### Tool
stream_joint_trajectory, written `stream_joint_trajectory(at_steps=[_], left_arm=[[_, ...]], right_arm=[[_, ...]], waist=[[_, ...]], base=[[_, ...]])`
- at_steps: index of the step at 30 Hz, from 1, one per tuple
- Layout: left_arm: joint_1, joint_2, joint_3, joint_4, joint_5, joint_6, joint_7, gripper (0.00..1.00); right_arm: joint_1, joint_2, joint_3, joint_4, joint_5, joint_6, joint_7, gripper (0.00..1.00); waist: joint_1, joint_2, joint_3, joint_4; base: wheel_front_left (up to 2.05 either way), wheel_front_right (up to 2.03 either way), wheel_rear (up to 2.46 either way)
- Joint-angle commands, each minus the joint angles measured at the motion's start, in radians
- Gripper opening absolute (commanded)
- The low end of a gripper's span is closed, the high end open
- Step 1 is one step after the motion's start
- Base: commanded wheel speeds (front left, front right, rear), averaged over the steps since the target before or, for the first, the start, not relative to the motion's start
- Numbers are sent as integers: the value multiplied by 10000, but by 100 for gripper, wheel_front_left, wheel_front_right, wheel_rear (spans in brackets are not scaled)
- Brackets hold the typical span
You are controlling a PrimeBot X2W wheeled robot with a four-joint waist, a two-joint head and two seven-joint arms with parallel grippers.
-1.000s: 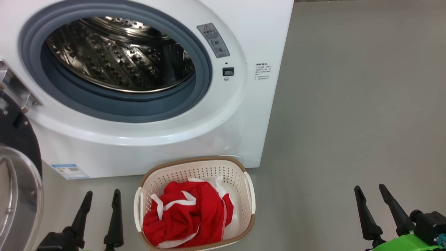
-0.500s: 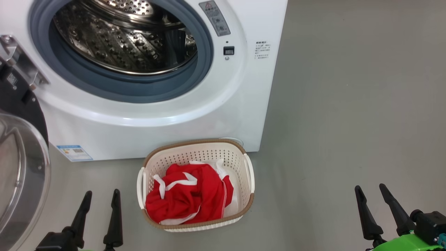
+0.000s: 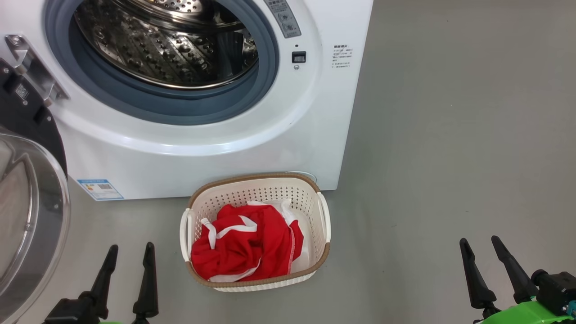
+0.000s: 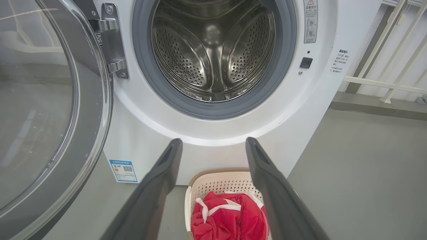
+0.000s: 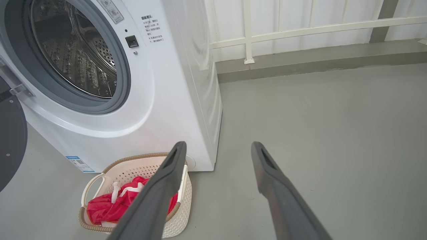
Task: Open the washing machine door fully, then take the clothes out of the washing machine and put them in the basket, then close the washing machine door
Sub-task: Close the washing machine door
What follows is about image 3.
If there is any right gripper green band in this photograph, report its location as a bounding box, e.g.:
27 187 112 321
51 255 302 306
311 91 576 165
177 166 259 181
459 235 576 324

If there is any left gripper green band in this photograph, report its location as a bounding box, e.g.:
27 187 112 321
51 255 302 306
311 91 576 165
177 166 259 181
90 242 159 324

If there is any black-rimmed glass washer door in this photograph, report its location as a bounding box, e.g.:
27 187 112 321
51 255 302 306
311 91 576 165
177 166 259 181
0 58 72 324

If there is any red and white garment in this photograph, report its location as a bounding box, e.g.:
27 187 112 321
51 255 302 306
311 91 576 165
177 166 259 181
191 203 305 283

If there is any grey rubber door gasket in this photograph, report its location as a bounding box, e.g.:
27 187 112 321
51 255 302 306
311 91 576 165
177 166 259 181
44 0 280 126

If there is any cream perforated laundry basket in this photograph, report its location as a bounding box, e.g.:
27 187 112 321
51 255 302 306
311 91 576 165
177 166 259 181
180 173 332 293

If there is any white front-load washing machine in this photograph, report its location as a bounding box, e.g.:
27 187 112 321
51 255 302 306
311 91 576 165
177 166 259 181
0 0 374 201

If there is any metal door hinge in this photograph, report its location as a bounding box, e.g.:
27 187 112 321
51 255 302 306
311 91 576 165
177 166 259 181
5 35 70 106

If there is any blue energy label sticker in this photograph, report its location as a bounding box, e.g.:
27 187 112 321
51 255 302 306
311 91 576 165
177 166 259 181
76 179 124 201

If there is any round drain filter cover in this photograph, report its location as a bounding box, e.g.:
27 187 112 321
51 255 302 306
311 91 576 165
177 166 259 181
288 171 318 184

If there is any grey instruction label strip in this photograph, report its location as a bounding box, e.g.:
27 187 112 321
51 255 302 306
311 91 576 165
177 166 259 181
263 0 302 39

